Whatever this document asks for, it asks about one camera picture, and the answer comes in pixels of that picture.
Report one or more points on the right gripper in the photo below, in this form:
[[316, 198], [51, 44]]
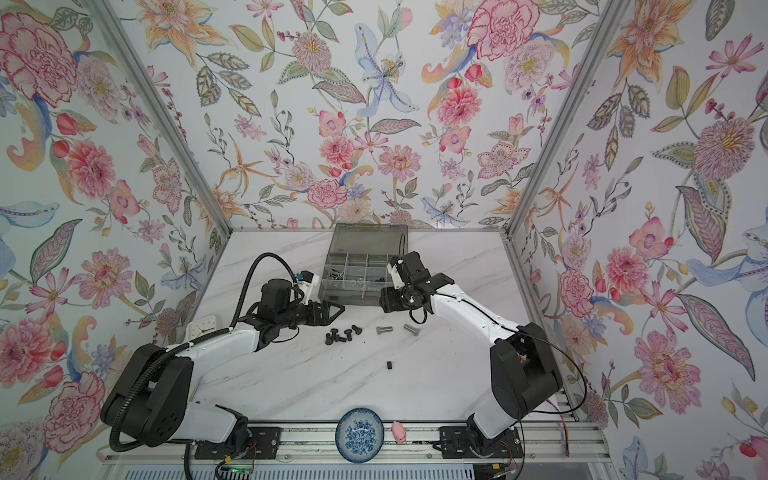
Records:
[[389, 299]]

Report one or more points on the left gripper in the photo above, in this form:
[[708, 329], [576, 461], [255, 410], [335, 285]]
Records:
[[323, 311]]

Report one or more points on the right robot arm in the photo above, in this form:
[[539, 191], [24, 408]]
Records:
[[523, 369]]

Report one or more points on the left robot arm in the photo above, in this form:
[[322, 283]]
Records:
[[152, 402]]

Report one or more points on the grey plastic organizer box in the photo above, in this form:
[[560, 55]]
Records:
[[355, 267]]

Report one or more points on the blue patterned ceramic plate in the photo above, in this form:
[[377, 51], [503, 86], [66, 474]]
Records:
[[359, 435]]

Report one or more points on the white square clock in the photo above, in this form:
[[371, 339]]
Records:
[[201, 326]]

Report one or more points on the pink toy pig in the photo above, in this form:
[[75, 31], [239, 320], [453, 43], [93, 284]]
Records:
[[398, 432]]

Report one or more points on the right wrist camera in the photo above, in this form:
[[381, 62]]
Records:
[[393, 272]]

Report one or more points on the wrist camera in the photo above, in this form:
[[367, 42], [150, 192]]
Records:
[[309, 285], [393, 272]]

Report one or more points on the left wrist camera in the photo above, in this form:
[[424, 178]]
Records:
[[309, 285]]

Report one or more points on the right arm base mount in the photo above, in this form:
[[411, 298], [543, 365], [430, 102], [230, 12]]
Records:
[[466, 442]]

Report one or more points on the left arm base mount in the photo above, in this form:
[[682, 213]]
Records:
[[259, 443]]

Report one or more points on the aluminium rail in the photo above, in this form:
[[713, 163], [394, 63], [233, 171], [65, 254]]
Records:
[[295, 443]]

